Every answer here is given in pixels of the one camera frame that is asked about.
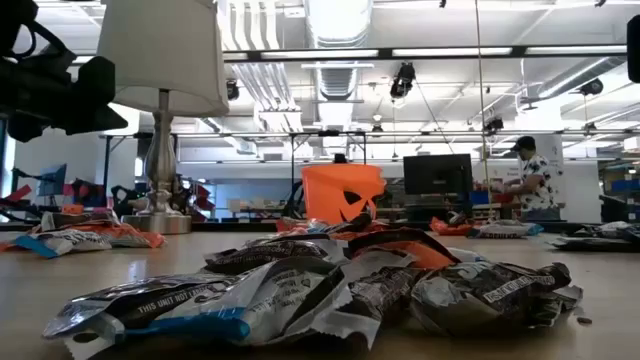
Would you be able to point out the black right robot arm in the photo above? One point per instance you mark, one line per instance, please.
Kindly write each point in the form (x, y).
(634, 50)

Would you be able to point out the orange pumpkin face bucket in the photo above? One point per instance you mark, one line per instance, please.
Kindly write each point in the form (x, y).
(330, 192)

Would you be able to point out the black computer monitor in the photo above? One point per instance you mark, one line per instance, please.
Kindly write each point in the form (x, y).
(437, 175)

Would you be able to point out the small dark monitor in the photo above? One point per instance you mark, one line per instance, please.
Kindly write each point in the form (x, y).
(52, 180)

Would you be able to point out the long strip light bar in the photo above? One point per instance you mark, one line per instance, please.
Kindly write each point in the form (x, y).
(450, 51)

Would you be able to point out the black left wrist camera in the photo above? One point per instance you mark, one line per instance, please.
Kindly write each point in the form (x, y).
(95, 80)

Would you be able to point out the person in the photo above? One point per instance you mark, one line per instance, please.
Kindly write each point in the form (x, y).
(537, 185)

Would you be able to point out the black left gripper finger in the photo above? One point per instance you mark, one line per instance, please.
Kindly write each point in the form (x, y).
(97, 120)

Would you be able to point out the black hanging ceiling camera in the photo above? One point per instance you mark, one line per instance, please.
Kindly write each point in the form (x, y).
(494, 125)
(402, 80)
(233, 90)
(592, 87)

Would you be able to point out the silver ceiling air duct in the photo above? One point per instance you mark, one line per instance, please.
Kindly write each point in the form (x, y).
(337, 30)

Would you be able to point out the blue storage bins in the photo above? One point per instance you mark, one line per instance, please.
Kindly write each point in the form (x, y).
(625, 186)

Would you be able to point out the black office chair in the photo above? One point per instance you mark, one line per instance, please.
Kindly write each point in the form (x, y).
(612, 210)

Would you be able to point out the white shade silver table lamp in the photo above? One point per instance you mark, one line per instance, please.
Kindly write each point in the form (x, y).
(160, 50)

